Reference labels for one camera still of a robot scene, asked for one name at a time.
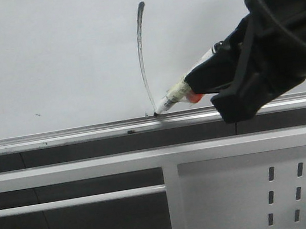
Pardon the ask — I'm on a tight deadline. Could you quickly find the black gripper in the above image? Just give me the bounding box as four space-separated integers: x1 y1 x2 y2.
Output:
184 0 306 123

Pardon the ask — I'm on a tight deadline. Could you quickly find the red round magnet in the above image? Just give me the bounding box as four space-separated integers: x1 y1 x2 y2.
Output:
186 92 204 104

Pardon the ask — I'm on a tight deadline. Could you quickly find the white whiteboard marker pen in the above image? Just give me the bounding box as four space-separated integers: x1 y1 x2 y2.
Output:
153 45 216 116

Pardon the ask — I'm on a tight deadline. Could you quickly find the large white whiteboard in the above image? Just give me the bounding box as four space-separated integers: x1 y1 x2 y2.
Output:
0 0 306 141

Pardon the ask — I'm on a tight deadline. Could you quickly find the white metal pegboard frame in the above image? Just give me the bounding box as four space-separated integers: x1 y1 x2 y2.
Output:
0 126 306 229

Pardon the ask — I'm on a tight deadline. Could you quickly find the aluminium whiteboard tray rail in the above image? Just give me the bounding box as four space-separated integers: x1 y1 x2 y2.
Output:
0 92 306 156

